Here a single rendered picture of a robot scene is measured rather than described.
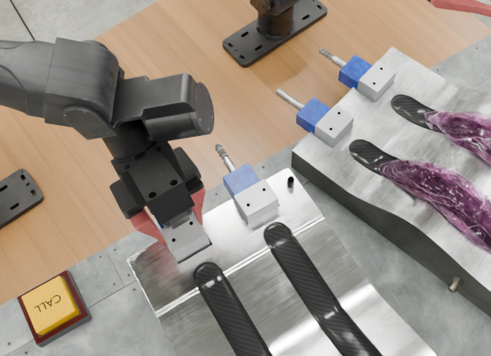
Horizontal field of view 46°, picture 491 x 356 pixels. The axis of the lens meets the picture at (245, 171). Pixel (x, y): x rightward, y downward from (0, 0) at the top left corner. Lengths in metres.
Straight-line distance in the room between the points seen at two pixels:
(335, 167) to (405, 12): 0.39
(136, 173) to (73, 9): 1.74
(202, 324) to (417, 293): 0.32
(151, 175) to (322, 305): 0.30
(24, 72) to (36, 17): 1.78
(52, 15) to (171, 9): 1.24
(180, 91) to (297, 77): 0.46
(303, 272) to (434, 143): 0.28
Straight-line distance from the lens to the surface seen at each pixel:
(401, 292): 0.88
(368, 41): 1.09
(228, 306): 0.78
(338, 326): 0.77
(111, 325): 0.88
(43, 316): 0.88
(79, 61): 0.60
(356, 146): 0.90
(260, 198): 0.78
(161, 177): 0.62
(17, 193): 0.99
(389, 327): 0.76
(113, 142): 0.65
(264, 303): 0.77
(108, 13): 2.29
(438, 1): 0.65
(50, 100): 0.59
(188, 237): 0.75
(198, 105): 0.61
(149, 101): 0.61
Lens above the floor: 1.63
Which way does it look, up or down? 63 degrees down
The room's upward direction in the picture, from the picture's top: 5 degrees counter-clockwise
